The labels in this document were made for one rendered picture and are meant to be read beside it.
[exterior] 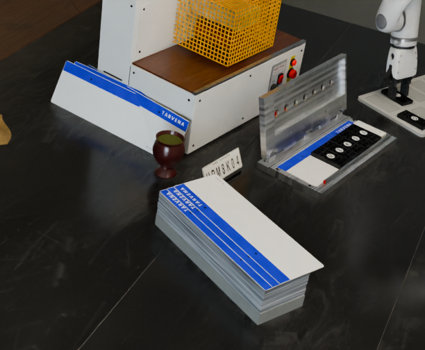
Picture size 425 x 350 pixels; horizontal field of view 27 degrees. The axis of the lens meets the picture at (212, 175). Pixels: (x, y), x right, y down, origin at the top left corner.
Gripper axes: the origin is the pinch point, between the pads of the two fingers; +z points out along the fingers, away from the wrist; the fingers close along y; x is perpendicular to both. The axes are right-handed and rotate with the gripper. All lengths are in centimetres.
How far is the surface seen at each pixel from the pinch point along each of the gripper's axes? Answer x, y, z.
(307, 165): -20, -58, 6
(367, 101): 2.8, -11.4, 2.0
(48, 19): 92, -78, -16
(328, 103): -6.3, -37.7, -4.5
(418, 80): 6.7, 17.4, 1.2
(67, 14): 94, -71, -16
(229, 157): -13, -79, 1
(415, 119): -14.0, -6.8, 4.3
